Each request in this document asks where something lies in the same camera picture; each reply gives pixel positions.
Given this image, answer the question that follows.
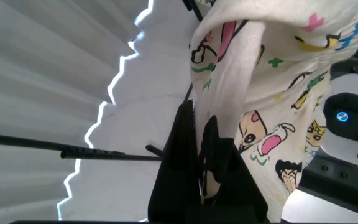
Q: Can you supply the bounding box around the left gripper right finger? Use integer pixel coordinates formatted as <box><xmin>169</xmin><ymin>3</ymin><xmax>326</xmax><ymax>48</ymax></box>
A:
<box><xmin>198</xmin><ymin>114</ymin><xmax>269</xmax><ymax>223</ymax></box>

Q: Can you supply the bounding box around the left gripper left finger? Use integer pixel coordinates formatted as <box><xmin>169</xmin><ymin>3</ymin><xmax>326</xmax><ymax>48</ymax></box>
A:
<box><xmin>147</xmin><ymin>98</ymin><xmax>203</xmax><ymax>223</ymax></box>

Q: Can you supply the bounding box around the cream printed garment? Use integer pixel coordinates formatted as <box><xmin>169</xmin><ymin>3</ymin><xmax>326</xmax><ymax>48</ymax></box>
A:
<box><xmin>188</xmin><ymin>0</ymin><xmax>358</xmax><ymax>223</ymax></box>

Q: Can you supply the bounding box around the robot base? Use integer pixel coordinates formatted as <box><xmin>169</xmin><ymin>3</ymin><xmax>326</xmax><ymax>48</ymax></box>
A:
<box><xmin>296</xmin><ymin>0</ymin><xmax>358</xmax><ymax>220</ymax></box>

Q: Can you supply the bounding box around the black clothes rack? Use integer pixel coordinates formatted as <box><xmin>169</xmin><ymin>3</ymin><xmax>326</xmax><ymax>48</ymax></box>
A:
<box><xmin>0</xmin><ymin>0</ymin><xmax>204</xmax><ymax>162</ymax></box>

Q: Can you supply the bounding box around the white curtain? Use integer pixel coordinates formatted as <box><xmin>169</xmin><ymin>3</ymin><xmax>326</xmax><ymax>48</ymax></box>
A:
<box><xmin>0</xmin><ymin>0</ymin><xmax>154</xmax><ymax>224</ymax></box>

